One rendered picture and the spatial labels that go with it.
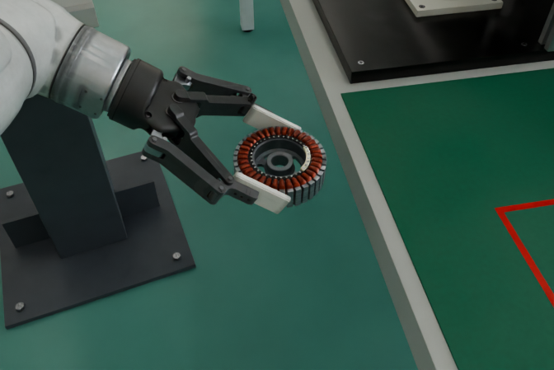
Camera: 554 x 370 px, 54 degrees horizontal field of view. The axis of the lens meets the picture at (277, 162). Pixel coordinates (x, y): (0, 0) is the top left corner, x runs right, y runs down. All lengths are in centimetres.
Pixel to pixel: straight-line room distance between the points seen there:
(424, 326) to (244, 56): 173
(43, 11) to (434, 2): 62
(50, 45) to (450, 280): 47
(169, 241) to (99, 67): 100
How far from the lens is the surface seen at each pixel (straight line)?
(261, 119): 70
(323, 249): 153
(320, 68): 85
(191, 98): 64
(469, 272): 63
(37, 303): 154
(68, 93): 61
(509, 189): 72
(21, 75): 54
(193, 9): 251
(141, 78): 61
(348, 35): 89
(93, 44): 61
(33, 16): 60
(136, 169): 175
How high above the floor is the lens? 125
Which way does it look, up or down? 46 degrees down
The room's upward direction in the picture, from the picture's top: straight up
